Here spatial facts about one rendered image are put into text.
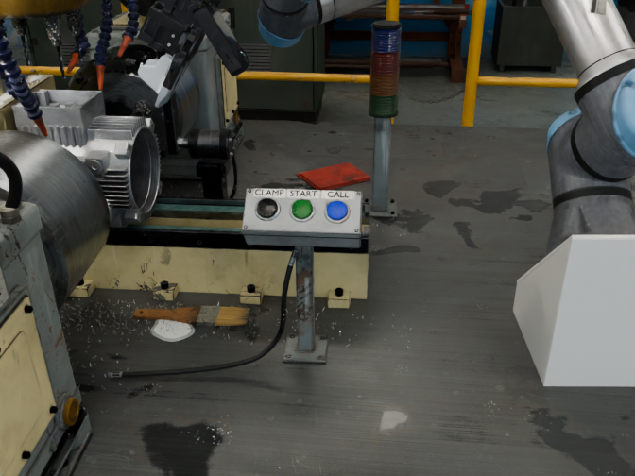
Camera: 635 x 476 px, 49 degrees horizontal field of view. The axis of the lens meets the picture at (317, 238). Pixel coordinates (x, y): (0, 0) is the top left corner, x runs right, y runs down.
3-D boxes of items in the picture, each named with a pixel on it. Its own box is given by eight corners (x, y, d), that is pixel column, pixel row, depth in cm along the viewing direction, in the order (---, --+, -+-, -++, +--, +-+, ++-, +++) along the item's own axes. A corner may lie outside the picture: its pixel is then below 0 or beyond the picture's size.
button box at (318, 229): (246, 245, 103) (240, 229, 98) (250, 202, 106) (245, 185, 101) (361, 248, 101) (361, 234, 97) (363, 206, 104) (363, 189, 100)
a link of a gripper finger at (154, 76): (130, 91, 112) (152, 42, 108) (163, 110, 113) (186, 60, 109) (125, 97, 109) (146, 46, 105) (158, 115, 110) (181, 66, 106)
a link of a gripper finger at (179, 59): (165, 78, 111) (188, 31, 107) (176, 84, 111) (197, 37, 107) (157, 87, 107) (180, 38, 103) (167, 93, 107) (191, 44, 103)
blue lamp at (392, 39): (370, 53, 139) (371, 29, 136) (370, 45, 144) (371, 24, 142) (401, 53, 138) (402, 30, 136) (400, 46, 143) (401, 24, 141)
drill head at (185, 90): (58, 187, 143) (33, 66, 131) (123, 121, 179) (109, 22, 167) (177, 190, 141) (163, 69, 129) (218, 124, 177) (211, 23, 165)
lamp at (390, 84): (368, 96, 143) (369, 75, 141) (369, 88, 148) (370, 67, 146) (398, 97, 143) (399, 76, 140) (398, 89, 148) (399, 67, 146)
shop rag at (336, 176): (318, 192, 167) (318, 189, 167) (296, 175, 176) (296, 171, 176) (371, 179, 173) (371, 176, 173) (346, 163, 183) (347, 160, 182)
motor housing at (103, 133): (26, 236, 123) (2, 135, 114) (71, 191, 140) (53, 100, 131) (134, 241, 121) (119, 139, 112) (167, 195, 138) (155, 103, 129)
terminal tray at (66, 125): (19, 146, 120) (10, 107, 116) (46, 126, 129) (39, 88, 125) (86, 149, 118) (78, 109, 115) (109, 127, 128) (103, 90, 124)
